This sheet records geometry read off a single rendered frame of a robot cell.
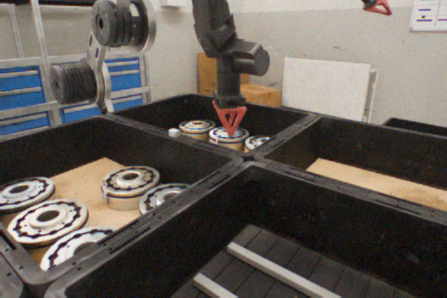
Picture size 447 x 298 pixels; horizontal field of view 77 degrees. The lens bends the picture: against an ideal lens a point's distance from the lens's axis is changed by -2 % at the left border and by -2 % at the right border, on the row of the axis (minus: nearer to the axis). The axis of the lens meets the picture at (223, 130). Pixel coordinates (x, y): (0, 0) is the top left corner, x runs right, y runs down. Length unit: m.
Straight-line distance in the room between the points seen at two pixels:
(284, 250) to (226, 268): 0.09
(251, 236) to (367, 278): 0.16
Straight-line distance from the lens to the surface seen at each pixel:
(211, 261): 0.41
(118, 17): 0.99
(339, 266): 0.43
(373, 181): 0.65
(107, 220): 0.51
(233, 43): 0.66
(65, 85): 1.40
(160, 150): 0.55
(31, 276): 0.30
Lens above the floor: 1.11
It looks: 20 degrees down
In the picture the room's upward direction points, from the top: straight up
